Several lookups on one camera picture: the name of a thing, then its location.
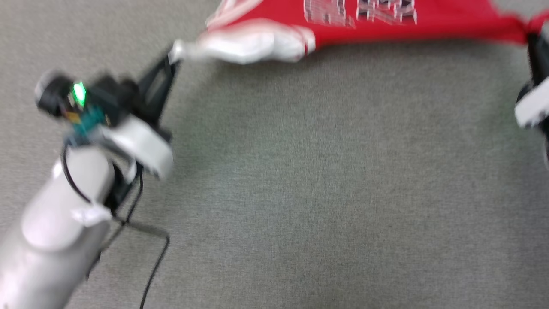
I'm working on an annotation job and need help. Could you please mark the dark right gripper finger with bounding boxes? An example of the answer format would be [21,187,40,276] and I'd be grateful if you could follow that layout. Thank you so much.
[527,32,549,88]

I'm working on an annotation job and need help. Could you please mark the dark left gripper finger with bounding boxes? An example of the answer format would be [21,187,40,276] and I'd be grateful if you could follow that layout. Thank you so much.
[136,52,177,116]
[150,60,180,127]

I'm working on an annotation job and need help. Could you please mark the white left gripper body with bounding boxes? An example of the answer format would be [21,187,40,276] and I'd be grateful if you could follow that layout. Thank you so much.
[101,116,174,179]

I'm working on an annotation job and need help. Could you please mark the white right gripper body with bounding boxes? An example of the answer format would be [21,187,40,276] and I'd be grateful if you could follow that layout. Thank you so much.
[515,77,549,128]

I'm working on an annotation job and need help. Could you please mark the red and white garment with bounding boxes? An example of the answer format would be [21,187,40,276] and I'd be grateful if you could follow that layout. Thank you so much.
[169,0,549,65]

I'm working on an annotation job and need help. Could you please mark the black round left gripper motor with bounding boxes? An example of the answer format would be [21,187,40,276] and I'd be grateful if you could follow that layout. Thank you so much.
[35,74,78,117]

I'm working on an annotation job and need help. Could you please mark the teal left camera connector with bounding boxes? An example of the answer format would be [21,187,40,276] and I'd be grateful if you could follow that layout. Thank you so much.
[64,105,107,146]

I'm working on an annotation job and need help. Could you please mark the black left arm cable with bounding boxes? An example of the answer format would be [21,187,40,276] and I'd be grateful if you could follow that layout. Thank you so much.
[62,146,171,309]

